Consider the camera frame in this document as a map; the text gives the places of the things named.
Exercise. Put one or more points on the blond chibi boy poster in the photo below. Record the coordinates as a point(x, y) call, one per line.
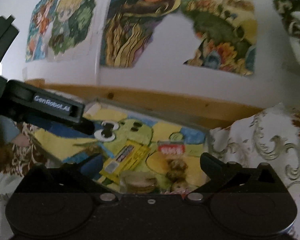
point(71, 27)

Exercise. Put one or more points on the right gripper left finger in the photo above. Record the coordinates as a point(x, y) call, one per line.
point(78, 179)

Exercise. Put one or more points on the round biscuit stack pack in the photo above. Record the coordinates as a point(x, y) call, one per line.
point(137, 182)

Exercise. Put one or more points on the yellow snack packet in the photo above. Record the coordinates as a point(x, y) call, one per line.
point(127, 159)

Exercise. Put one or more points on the floral white bed cover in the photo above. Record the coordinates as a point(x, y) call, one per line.
point(273, 135)

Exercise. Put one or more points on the person's left hand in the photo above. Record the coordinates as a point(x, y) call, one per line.
point(9, 133)

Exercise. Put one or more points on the red label snack bag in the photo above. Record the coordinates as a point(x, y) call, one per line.
point(176, 174)

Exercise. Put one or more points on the swirly starry night painting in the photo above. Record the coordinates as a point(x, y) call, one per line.
point(129, 28)

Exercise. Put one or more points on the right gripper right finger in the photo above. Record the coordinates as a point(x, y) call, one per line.
point(220, 174)

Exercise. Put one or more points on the orange-haired girl poster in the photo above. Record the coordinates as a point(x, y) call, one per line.
point(41, 18)

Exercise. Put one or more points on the torn landscape painting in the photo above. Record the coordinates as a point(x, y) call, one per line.
point(227, 30)

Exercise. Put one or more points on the grey tray with painted bottom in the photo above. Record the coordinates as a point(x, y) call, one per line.
point(115, 125)

